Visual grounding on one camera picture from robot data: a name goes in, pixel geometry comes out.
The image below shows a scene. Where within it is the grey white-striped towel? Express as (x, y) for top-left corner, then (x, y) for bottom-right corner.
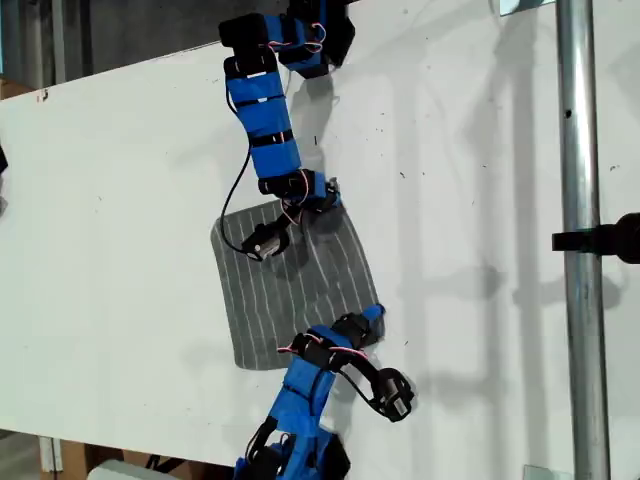
(209, 199), (387, 372)

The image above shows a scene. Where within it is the black clamp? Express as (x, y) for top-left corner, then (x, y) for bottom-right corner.
(551, 212), (640, 265)

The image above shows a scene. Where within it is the white plastic object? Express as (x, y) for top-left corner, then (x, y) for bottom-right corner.
(88, 458), (176, 480)

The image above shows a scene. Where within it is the brown cardboard box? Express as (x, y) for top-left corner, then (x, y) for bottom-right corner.
(59, 439), (236, 480)
(0, 75), (36, 101)

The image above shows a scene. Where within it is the grey metal table leg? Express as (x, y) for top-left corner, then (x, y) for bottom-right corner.
(38, 435), (64, 474)

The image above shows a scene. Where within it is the black camera stalk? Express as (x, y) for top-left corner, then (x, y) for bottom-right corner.
(272, 207), (302, 236)
(339, 353), (385, 392)

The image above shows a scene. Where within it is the black camera cable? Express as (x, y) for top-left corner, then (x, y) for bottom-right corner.
(343, 373), (392, 417)
(218, 148), (254, 254)

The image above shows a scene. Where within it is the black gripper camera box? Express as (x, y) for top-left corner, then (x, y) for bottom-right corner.
(374, 367), (416, 424)
(241, 223), (292, 262)

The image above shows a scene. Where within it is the steel post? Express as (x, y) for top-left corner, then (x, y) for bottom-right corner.
(554, 0), (612, 480)

